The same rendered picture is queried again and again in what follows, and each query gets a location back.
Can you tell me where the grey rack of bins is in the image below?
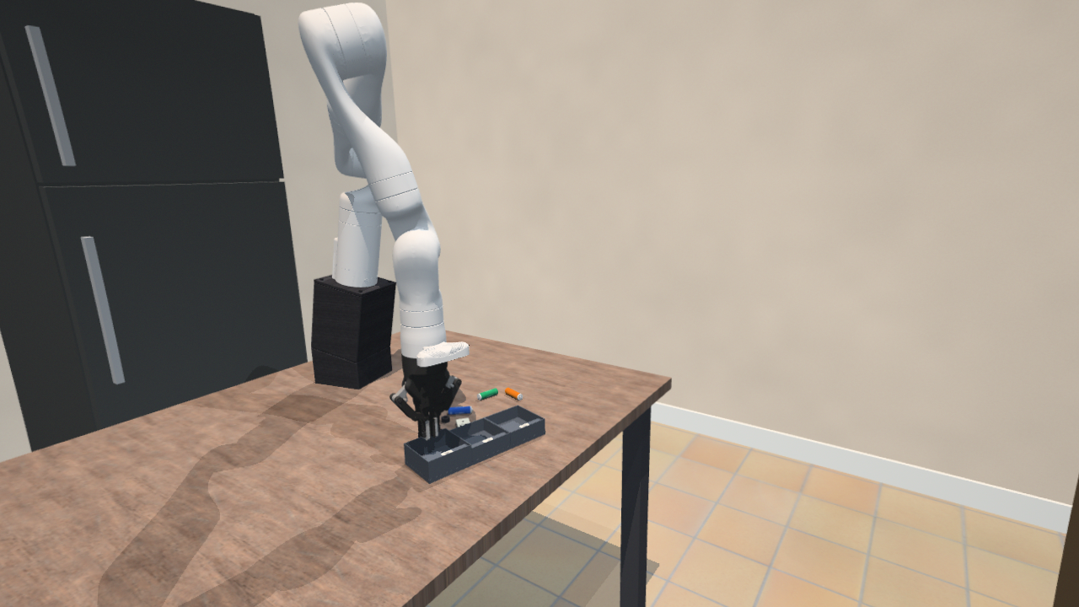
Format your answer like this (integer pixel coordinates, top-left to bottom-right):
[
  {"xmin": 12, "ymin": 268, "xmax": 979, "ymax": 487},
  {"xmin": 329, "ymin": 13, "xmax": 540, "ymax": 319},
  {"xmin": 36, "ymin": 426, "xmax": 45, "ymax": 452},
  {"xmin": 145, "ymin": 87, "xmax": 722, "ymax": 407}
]
[{"xmin": 405, "ymin": 406, "xmax": 545, "ymax": 484}]

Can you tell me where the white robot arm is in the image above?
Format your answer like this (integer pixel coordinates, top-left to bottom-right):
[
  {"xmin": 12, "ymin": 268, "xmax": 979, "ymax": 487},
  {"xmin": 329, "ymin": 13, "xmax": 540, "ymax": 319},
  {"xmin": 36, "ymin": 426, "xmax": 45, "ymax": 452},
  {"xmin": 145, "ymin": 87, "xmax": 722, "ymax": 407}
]
[{"xmin": 298, "ymin": 3, "xmax": 470, "ymax": 367}]

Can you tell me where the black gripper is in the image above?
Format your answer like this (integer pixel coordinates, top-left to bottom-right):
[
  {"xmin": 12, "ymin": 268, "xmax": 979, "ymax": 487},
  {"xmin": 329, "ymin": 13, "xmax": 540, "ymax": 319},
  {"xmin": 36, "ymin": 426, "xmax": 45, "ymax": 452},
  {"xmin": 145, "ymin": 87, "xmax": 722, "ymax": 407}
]
[{"xmin": 390, "ymin": 354, "xmax": 462, "ymax": 440}]

